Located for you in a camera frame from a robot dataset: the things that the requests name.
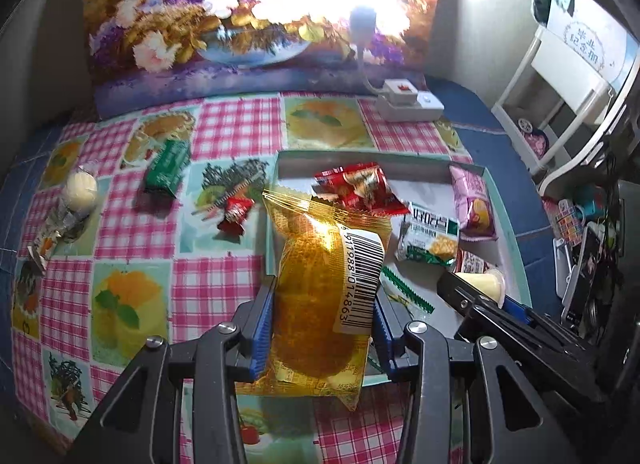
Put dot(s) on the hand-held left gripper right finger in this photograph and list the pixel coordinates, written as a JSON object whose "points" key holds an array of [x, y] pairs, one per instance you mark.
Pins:
{"points": [[386, 344]]}

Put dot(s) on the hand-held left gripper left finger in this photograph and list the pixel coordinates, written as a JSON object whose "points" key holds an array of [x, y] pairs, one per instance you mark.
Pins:
{"points": [[262, 329]]}

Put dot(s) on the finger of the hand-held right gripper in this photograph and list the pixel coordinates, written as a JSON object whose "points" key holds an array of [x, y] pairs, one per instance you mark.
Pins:
{"points": [[520, 313], [462, 299]]}

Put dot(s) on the pale yellow jelly cup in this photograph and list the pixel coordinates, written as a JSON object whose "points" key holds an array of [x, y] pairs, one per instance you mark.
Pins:
{"points": [[482, 284]]}

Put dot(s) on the small red white packet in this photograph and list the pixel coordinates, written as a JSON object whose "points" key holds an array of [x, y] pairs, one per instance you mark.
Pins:
{"points": [[472, 261]]}

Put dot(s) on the yellow snack packet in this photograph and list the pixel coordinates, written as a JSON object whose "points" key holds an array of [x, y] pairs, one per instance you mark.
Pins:
{"points": [[310, 304]]}

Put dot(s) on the white green cracker packet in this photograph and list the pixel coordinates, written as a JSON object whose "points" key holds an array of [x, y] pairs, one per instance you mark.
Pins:
{"points": [[430, 239]]}

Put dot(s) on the pink snack packet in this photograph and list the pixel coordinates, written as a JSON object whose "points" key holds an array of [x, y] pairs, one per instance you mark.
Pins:
{"points": [[472, 204]]}

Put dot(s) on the teal cardboard box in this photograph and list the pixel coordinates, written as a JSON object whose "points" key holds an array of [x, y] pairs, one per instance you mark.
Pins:
{"points": [[430, 184]]}

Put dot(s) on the small red candy packet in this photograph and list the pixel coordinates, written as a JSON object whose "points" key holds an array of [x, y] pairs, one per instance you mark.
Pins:
{"points": [[235, 211]]}

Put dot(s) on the large red snack packet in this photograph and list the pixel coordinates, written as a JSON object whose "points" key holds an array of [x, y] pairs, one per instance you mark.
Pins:
{"points": [[365, 189]]}

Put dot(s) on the green snack packet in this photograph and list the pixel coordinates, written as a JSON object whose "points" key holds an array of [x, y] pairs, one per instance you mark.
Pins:
{"points": [[167, 169]]}

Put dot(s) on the clear pale cake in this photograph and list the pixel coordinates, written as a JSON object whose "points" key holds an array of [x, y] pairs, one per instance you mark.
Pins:
{"points": [[80, 189]]}

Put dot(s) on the dark phone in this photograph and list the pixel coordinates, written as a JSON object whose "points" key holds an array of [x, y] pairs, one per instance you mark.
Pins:
{"points": [[582, 274]]}

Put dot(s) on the colourful puzzle cube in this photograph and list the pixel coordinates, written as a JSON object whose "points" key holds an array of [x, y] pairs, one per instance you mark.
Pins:
{"points": [[570, 226]]}

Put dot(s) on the teal small container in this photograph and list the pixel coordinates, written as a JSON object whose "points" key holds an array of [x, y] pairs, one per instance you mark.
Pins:
{"points": [[587, 199]]}

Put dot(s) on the pink patterned pouch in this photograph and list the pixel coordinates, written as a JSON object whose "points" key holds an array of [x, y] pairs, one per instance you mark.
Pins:
{"points": [[540, 143]]}

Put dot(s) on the small white wheel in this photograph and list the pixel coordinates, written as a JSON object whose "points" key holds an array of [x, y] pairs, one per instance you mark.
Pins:
{"points": [[525, 126]]}

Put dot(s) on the white power strip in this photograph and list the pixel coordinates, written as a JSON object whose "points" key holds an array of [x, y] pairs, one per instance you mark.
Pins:
{"points": [[415, 106]]}

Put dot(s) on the white folding chair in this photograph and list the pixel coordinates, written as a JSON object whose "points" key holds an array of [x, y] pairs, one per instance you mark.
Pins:
{"points": [[570, 74]]}

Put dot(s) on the white printed card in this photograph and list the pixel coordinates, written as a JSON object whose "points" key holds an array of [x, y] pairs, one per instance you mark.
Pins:
{"points": [[590, 39]]}

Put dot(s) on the floral painting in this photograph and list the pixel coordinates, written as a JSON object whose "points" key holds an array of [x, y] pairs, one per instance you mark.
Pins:
{"points": [[150, 44]]}

